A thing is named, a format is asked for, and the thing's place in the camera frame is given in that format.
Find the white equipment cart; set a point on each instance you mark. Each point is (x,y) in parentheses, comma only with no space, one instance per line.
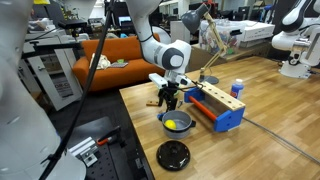
(56,83)

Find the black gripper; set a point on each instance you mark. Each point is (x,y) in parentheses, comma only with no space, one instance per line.
(169,90)

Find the black breadboard robot stand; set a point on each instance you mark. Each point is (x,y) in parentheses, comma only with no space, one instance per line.
(110,163)

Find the grey wooden desk lamp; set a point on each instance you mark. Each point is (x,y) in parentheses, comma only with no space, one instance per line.
(193,18)

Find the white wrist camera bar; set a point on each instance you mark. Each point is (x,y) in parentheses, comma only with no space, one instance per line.
(157,80)

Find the black pot lid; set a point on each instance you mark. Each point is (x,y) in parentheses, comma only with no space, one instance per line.
(173,155)

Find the clear bin of puzzle cubes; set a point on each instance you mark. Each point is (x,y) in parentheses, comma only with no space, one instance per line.
(216,36)

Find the orange sofa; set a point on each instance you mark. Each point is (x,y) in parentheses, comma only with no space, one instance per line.
(106,76)

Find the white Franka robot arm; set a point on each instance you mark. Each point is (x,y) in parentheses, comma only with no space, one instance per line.
(166,56)
(293,36)

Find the white flat box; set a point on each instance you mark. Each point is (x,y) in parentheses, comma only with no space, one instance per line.
(258,30)

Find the white cloth bundle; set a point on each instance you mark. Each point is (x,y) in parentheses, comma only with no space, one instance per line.
(99,62)

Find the yellow ball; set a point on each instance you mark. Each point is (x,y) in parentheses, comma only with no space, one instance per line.
(170,124)

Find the grey pot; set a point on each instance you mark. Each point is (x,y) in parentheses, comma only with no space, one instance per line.
(178,133)

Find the silver metal bracket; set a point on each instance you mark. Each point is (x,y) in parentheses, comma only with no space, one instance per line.
(83,150)

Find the small grey screw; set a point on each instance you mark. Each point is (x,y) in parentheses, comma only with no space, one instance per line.
(180,104)

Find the wooden block with two holes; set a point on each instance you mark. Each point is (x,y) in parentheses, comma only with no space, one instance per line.
(152,103)

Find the blue wooden toy workbench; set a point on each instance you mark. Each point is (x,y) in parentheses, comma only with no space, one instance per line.
(228,121)

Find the bottle with blue label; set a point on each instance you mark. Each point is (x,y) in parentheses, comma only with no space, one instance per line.
(236,90)

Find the large cardboard box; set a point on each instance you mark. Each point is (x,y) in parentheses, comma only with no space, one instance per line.
(195,60)

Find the grey flat book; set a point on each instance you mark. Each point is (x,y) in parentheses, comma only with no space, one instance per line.
(118,64)

